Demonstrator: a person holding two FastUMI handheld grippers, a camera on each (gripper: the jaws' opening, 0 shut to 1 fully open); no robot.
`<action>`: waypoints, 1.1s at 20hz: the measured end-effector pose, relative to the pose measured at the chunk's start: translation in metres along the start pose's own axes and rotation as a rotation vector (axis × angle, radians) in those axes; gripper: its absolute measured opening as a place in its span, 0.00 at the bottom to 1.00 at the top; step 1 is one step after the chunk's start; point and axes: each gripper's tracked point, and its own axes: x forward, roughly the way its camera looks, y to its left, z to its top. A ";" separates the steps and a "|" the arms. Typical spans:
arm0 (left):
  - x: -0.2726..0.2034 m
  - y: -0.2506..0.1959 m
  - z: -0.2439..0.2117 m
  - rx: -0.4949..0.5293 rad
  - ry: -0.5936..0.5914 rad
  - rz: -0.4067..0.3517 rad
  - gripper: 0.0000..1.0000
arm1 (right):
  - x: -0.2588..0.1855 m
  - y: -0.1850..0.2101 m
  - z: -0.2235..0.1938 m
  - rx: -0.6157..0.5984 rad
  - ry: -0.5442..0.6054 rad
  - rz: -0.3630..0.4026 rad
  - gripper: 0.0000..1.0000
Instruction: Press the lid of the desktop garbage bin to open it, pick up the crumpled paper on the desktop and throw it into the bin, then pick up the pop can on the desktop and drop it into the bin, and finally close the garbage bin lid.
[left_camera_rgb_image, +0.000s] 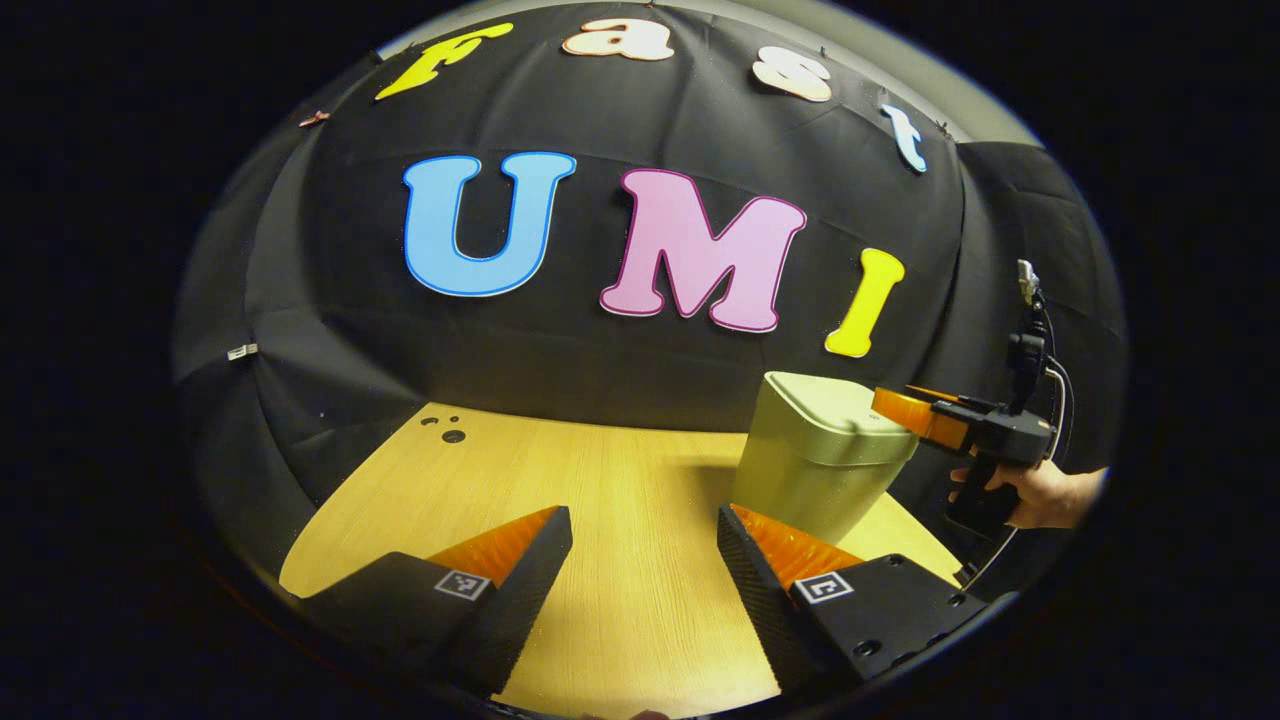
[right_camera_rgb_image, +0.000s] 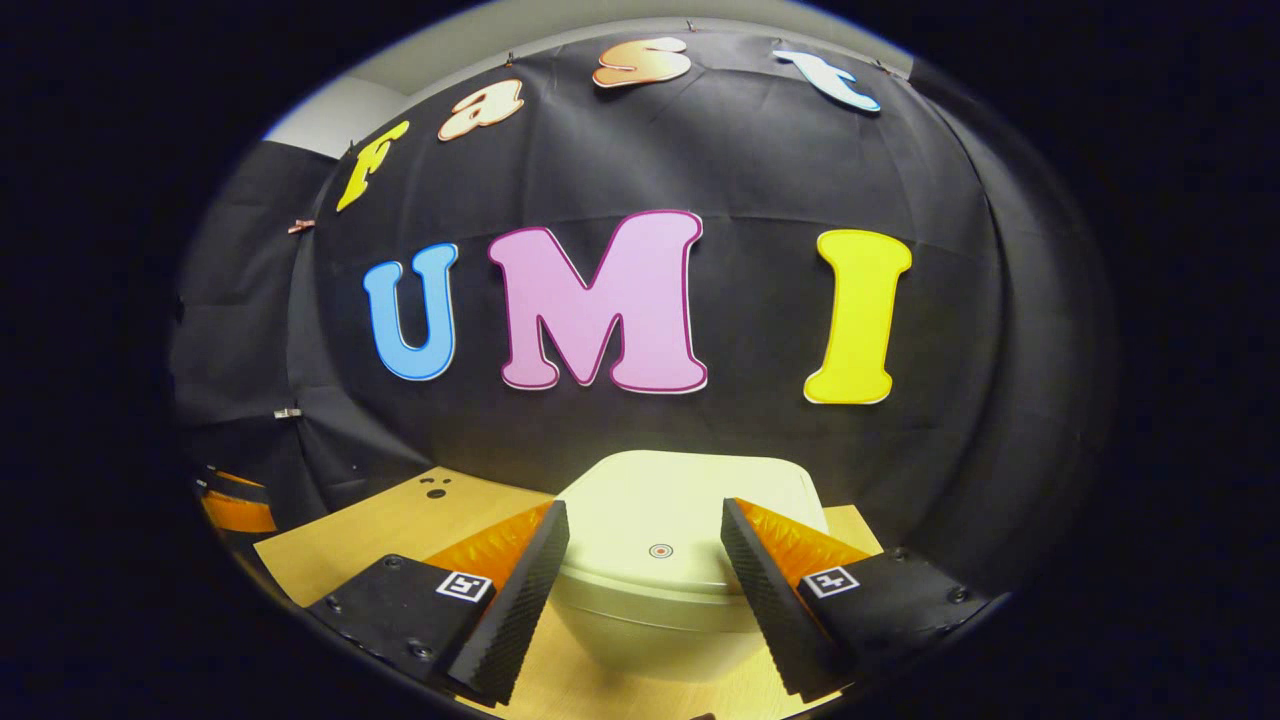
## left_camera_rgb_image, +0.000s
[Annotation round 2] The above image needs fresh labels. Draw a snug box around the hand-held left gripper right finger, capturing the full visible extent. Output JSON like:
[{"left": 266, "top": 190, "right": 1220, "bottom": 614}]
[{"left": 716, "top": 504, "right": 1006, "bottom": 704}]

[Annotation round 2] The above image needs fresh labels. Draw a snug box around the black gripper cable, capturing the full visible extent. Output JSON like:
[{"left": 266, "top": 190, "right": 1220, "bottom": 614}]
[{"left": 958, "top": 300, "right": 1073, "bottom": 589}]

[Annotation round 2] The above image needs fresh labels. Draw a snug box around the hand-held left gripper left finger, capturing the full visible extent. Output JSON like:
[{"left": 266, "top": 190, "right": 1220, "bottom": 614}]
[{"left": 290, "top": 505, "right": 574, "bottom": 701}]

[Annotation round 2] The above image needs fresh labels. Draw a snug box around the black backdrop cloth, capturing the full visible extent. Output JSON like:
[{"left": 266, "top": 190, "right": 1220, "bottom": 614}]
[{"left": 170, "top": 0, "right": 1129, "bottom": 601}]

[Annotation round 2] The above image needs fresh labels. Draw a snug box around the light wooden desktop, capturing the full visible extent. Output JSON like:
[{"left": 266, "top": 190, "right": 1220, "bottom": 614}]
[{"left": 278, "top": 402, "right": 966, "bottom": 720}]

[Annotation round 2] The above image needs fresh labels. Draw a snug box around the pale green desktop garbage bin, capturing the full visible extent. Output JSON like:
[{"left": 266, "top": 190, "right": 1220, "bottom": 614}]
[{"left": 730, "top": 371, "right": 919, "bottom": 546}]

